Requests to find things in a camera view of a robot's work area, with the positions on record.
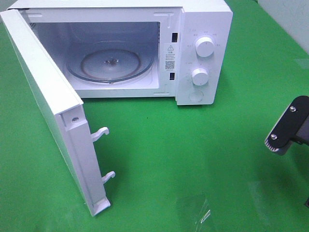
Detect round microwave door button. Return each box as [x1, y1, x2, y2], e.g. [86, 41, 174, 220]
[189, 90, 204, 102]

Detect white microwave knob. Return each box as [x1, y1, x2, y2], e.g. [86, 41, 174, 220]
[192, 68, 209, 86]
[195, 36, 215, 58]

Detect white microwave door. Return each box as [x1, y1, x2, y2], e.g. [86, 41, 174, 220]
[0, 10, 115, 216]

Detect glass microwave turntable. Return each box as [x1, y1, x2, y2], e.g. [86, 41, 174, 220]
[67, 41, 158, 84]

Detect white microwave oven body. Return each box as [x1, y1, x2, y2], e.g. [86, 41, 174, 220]
[5, 0, 233, 105]

